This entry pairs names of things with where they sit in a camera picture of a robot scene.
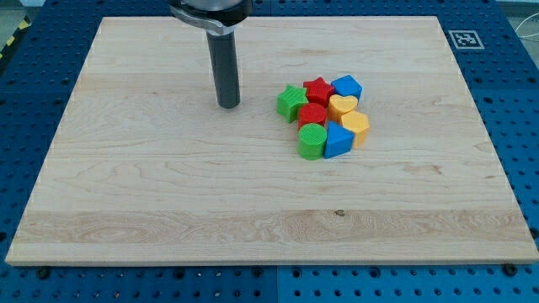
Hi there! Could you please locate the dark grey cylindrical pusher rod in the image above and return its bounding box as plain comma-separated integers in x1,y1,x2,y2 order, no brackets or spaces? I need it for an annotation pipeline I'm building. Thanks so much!
206,32,241,109

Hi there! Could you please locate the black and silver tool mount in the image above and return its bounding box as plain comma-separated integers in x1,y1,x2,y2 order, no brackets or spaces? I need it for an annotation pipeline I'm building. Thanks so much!
168,0,253,36

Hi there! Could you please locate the green star block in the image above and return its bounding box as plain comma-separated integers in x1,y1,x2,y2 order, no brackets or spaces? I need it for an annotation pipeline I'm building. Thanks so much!
276,84,308,123

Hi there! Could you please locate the red star block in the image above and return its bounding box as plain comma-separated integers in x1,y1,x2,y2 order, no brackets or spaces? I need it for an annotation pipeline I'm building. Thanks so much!
302,77,335,108

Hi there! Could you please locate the red cylinder block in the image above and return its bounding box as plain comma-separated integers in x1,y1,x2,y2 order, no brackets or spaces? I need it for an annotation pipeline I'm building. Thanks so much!
297,103,327,130

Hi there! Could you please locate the green cylinder block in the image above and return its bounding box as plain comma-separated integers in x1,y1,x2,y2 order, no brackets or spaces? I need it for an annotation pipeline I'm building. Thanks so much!
297,123,328,160

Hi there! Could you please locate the yellow heart block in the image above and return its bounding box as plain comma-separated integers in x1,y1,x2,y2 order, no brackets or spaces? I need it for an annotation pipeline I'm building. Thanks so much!
328,94,359,123

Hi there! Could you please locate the blue cube block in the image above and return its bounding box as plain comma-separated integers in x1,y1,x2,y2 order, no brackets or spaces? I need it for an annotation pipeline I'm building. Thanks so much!
331,75,363,99

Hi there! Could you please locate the light wooden board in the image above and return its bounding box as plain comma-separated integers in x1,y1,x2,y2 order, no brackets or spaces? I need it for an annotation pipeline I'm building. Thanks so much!
6,16,538,267

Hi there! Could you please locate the blue triangle block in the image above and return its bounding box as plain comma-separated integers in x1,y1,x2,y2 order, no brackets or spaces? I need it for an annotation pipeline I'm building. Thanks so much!
323,121,355,159

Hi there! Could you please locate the yellow hexagon block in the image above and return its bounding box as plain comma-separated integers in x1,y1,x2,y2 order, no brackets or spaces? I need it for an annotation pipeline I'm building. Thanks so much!
340,111,370,148

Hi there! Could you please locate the yellow black hazard tape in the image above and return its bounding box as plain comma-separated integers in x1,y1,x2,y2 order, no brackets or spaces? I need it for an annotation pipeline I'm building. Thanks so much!
1,16,31,64

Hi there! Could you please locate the white fiducial marker tag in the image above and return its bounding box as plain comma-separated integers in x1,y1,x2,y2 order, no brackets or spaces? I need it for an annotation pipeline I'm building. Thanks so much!
448,29,484,50

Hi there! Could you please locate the white cable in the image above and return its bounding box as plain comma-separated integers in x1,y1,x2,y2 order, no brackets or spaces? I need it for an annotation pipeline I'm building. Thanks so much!
514,12,539,43

